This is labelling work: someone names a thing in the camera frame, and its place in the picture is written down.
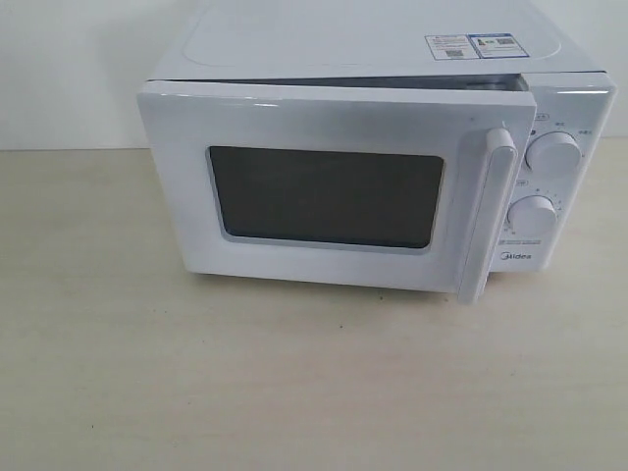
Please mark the white microwave door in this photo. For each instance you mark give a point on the white microwave door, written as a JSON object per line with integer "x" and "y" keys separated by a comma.
{"x": 372, "y": 187}

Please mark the white Midea microwave body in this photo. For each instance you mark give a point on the white Midea microwave body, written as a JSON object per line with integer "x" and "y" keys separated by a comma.
{"x": 381, "y": 44}

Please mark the lower white timer knob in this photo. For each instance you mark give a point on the lower white timer knob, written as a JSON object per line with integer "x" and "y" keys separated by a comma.
{"x": 532, "y": 216}

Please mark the white warning label sticker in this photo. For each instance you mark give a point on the white warning label sticker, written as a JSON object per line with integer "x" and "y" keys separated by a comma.
{"x": 451, "y": 47}

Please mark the upper white power knob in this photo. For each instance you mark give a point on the upper white power knob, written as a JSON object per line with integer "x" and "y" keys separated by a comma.
{"x": 553, "y": 154}

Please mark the blue energy label sticker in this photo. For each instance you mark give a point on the blue energy label sticker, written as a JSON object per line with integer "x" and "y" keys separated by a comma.
{"x": 497, "y": 46}

